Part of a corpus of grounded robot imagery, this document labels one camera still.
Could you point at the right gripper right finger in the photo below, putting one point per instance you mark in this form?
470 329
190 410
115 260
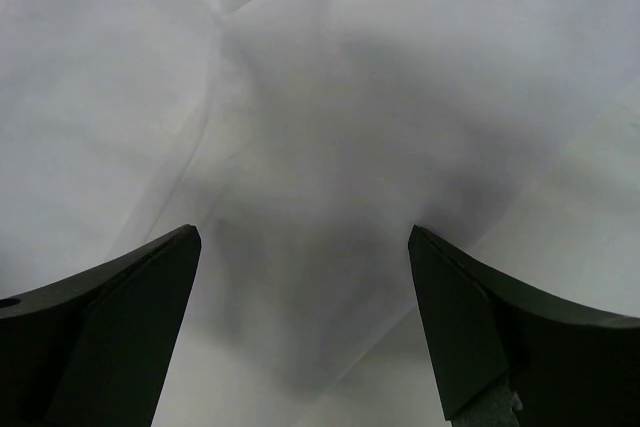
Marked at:
505 353

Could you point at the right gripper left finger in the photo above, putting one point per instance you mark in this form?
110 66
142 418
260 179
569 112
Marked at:
93 349

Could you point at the white t shirt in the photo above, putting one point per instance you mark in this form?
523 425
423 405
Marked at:
304 139

